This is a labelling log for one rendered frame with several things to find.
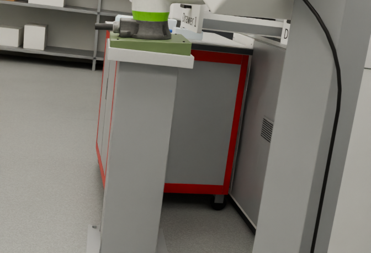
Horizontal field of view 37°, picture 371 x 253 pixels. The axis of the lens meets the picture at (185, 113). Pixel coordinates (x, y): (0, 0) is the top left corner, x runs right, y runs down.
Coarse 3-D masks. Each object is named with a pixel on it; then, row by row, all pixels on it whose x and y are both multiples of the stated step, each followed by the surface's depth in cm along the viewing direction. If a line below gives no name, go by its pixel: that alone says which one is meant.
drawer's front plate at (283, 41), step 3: (285, 21) 204; (285, 24) 204; (288, 24) 202; (285, 27) 204; (288, 27) 201; (282, 30) 207; (288, 30) 201; (282, 33) 206; (285, 33) 203; (288, 33) 201; (282, 36) 206; (285, 36) 203; (282, 39) 206; (285, 39) 203; (282, 42) 206; (285, 42) 203
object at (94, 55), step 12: (0, 0) 553; (24, 0) 602; (84, 12) 568; (96, 12) 569; (108, 12) 580; (120, 12) 607; (96, 36) 575; (0, 48) 564; (12, 48) 566; (24, 48) 576; (48, 48) 599; (60, 48) 611; (96, 48) 578
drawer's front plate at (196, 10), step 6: (192, 6) 212; (198, 6) 203; (204, 6) 201; (186, 12) 221; (192, 12) 211; (198, 12) 202; (186, 18) 220; (192, 18) 211; (198, 18) 202; (186, 24) 220; (192, 24) 210; (198, 24) 202; (192, 30) 209; (198, 30) 202
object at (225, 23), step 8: (208, 16) 204; (216, 16) 204; (224, 16) 205; (232, 16) 206; (208, 24) 204; (216, 24) 205; (224, 24) 206; (232, 24) 206; (240, 24) 207; (248, 24) 208; (256, 24) 209; (264, 24) 209; (272, 24) 210; (280, 24) 211; (232, 32) 207; (240, 32) 208; (248, 32) 208; (256, 32) 209; (264, 32) 210; (272, 32) 210; (280, 32) 211
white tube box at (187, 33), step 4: (176, 28) 245; (184, 28) 248; (172, 32) 248; (176, 32) 240; (180, 32) 240; (184, 32) 241; (188, 32) 241; (192, 32) 241; (184, 36) 241; (188, 36) 241; (192, 36) 242; (196, 36) 242; (200, 36) 242
